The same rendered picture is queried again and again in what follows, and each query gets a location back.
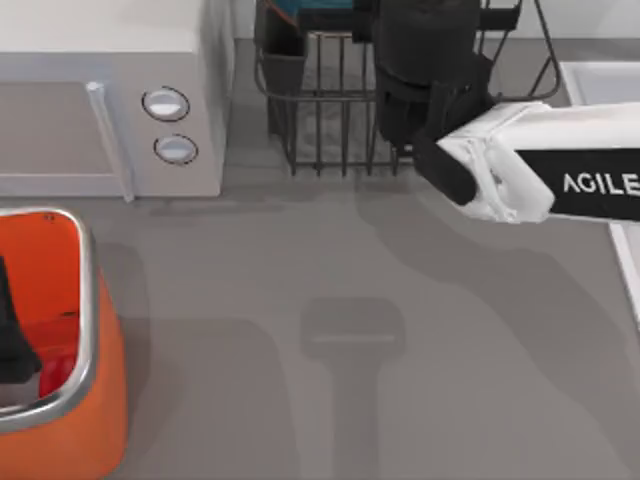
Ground pale microwave oven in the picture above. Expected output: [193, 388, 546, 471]
[0, 0, 237, 204]

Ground pale microwave door handle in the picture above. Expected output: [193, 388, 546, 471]
[85, 81, 137, 204]

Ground dark grey cutlery holder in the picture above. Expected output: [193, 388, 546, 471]
[254, 0, 309, 97]

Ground microwave oven door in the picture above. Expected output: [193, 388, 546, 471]
[0, 81, 126, 197]

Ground orange bin with chrome rim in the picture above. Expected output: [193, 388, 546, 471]
[0, 208, 127, 480]

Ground blue and orange item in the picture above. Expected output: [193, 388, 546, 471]
[268, 0, 357, 27]

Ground grey microwave knob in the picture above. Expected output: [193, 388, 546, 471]
[152, 133, 200, 167]
[140, 86, 192, 123]

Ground black wire dish rack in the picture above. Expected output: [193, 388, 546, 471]
[253, 0, 560, 178]

